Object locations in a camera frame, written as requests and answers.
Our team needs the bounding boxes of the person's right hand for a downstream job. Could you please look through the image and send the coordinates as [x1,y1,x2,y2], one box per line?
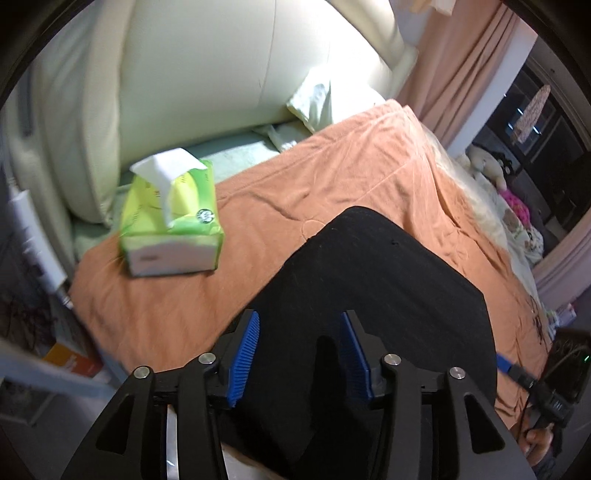
[521,426,560,467]

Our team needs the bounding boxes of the orange box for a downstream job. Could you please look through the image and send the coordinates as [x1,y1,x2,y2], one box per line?
[41,342,105,379]

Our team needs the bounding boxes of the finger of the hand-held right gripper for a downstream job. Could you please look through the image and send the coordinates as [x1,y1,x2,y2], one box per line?
[497,352,536,393]

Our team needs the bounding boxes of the pale green pillow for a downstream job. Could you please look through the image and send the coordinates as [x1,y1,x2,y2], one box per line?
[286,76,389,134]

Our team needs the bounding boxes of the pink plush cloth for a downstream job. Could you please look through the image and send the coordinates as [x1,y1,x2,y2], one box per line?
[501,189,532,222]

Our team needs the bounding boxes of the beige plush toy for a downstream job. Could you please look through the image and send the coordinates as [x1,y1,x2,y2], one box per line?
[457,143,506,188]

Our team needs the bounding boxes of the dark window frame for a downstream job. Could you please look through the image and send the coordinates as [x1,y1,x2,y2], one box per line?
[480,46,591,241]

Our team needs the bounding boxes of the black pants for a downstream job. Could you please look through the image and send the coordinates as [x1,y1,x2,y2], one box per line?
[222,206,499,480]

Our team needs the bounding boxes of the patterned hanging cloth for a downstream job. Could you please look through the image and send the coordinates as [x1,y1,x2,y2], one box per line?
[515,84,551,145]

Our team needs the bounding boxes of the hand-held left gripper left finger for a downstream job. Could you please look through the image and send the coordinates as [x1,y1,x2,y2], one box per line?
[74,309,262,480]

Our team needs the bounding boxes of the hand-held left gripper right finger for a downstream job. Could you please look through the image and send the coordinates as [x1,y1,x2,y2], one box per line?
[339,310,539,480]

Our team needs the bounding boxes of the pink curtain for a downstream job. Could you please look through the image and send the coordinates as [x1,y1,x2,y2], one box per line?
[397,0,539,160]
[531,208,591,310]

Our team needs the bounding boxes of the orange blanket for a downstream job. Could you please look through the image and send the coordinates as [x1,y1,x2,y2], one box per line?
[69,99,555,462]

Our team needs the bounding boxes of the cream padded headboard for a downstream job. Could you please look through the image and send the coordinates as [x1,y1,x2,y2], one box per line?
[9,0,419,227]

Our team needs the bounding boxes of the green tissue pack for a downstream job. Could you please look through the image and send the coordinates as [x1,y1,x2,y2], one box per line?
[119,148,225,278]

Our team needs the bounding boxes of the thin black cord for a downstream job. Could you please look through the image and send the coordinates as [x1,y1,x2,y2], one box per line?
[526,295,555,342]

